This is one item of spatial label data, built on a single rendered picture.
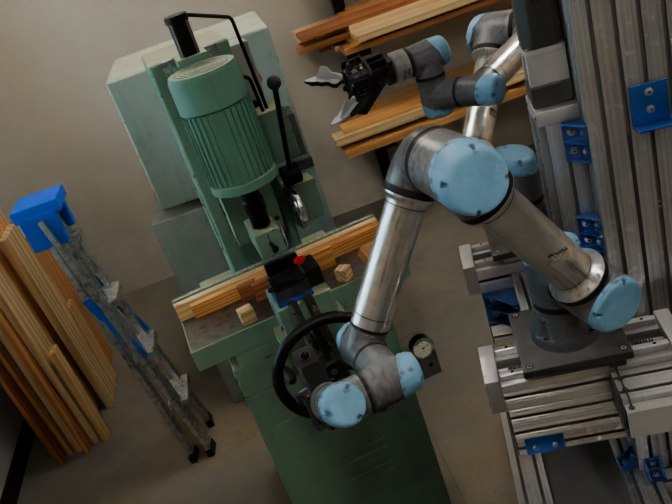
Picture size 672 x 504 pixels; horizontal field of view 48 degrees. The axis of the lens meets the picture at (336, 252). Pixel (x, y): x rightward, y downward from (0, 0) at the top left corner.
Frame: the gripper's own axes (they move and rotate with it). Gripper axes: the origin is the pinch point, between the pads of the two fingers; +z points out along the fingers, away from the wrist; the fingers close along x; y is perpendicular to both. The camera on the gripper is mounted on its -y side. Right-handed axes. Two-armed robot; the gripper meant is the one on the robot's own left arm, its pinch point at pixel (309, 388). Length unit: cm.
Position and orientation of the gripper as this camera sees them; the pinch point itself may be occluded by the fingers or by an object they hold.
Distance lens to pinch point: 163.0
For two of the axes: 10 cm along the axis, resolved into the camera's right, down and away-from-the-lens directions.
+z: -1.8, 1.4, 9.7
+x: 8.9, -3.9, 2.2
